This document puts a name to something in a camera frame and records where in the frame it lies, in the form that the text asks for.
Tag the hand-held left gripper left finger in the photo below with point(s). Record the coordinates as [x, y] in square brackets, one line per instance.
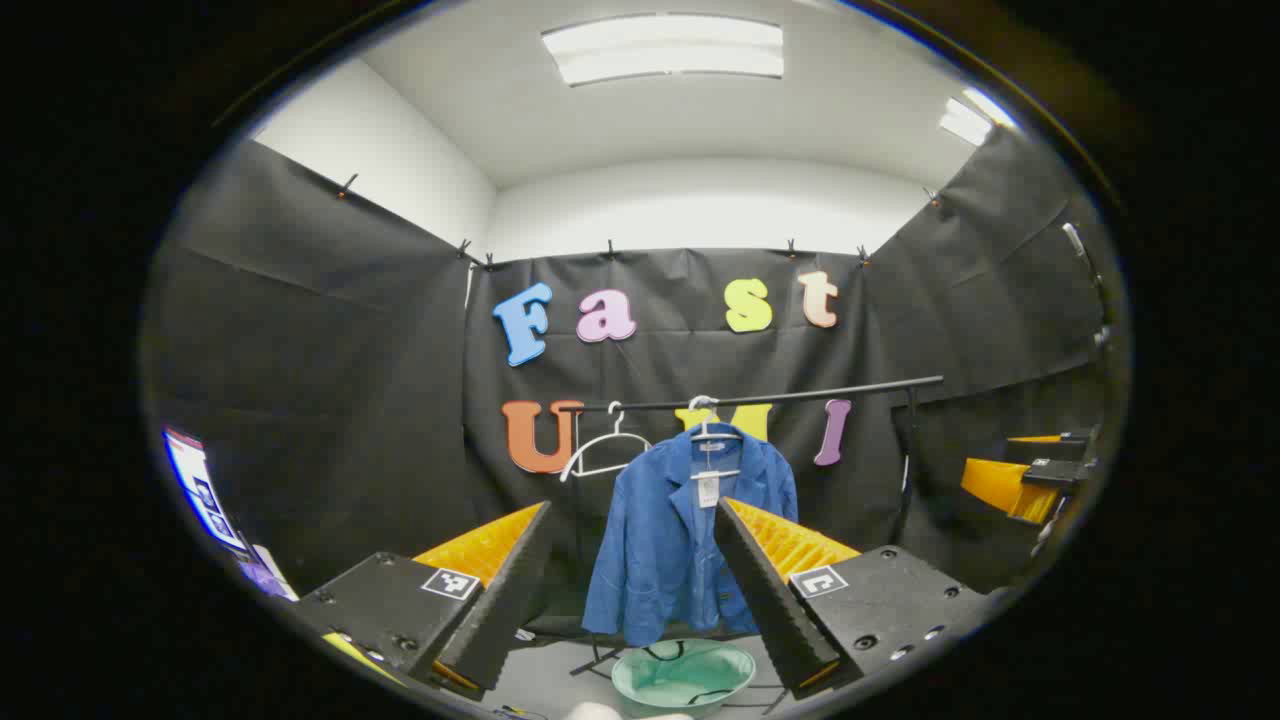
[505, 610]

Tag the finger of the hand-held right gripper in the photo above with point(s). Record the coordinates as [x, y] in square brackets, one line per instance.
[1055, 473]
[1075, 438]

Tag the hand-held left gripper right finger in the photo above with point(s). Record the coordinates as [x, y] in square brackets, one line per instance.
[770, 600]

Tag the mint green laundry hamper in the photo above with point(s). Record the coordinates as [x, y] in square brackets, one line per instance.
[650, 690]

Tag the white plastic hanger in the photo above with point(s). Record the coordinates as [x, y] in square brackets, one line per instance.
[612, 436]
[706, 425]

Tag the black clothes rack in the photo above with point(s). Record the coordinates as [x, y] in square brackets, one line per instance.
[850, 389]

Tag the clear tape wrap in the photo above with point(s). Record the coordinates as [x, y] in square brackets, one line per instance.
[703, 402]

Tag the ceiling light panel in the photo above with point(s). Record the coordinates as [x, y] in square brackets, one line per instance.
[660, 48]
[970, 120]

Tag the black backdrop cloth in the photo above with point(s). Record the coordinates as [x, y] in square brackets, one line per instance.
[350, 350]

